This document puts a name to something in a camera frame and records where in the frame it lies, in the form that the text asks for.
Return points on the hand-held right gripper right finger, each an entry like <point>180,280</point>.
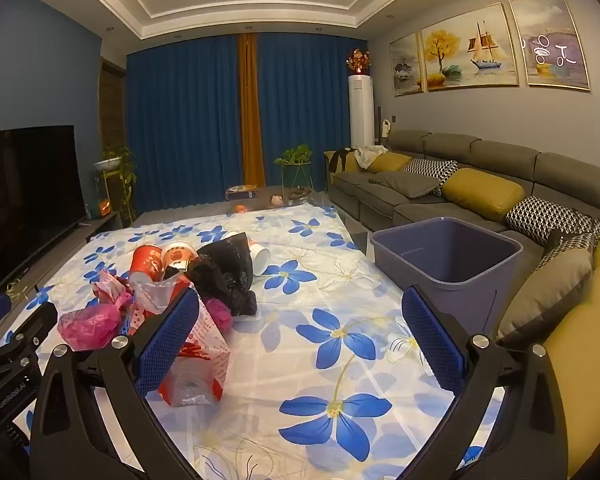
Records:
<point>432,340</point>

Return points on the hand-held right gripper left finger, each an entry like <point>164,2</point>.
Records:
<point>167,340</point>

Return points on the red and white plastic bag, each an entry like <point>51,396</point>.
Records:
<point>210,355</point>

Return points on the clear plastic bag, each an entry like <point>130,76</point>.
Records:
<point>160,295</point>

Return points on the pink plastic bag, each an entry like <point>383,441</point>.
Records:
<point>87,325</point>
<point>219,316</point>

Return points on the pink and white printed bag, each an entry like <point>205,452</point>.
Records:
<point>111,287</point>

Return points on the red paper cup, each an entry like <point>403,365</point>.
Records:
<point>147,262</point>

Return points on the orange and white paper cup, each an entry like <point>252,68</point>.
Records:
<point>177,255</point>

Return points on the black plastic bag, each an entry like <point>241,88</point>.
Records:
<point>225,270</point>

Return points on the purple plastic bin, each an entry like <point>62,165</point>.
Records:
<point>430,240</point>

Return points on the black television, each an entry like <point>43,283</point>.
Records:
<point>25,200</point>

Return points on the large grey cushion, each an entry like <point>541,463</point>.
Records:
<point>545,295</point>

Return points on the grey television cabinet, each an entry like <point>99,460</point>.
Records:
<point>100,222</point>

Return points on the grey coffee table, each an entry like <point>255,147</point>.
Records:
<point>360,241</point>

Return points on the blue floral tablecloth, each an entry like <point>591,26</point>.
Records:
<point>290,360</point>

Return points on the grey sofa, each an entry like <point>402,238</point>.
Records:
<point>420,210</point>

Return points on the orange pumpkin lamp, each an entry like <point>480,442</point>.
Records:
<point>103,206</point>

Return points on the gold plant stand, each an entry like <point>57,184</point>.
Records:
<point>107,190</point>

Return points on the black white patterned cushion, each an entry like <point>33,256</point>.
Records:
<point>565,259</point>
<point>432,170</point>
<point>550,217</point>

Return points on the large yellow cushion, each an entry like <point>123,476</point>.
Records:
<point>482,192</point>

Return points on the flat grey cushion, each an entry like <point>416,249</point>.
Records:
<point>405,182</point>

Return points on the flat printed box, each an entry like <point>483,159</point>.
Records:
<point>241,192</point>

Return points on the pink toy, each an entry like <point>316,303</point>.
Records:
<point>277,200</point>

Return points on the trailing plant white pot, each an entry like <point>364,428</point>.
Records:
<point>120,165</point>

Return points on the small yellow cushion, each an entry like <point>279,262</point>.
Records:
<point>389,161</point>

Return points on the white cloth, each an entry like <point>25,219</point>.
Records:
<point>370,155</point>

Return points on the glass jar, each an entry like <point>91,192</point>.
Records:
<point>300,192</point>

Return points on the green pot gold stand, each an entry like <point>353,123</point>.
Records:
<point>296,177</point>

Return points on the blue curtain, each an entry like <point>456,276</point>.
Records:
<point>305,110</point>
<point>180,125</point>

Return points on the black pole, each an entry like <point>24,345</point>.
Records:
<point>379,122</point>

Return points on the green leafy plant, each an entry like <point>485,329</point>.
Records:
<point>294,154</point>

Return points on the white standing air conditioner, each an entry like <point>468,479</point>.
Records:
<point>361,110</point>

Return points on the orange curtain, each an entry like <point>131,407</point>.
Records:
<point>250,110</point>

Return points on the small landscape painting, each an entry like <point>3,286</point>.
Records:
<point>406,67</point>

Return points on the red gold flower ornament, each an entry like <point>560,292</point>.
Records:
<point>358,61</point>

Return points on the sailboat and tree painting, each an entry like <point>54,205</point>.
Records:
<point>467,50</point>

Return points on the purple landscape painting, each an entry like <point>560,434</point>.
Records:
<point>550,45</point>

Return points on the white wall device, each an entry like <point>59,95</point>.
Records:
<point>386,128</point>

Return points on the wooden wall panel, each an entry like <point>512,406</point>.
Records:
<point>112,110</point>

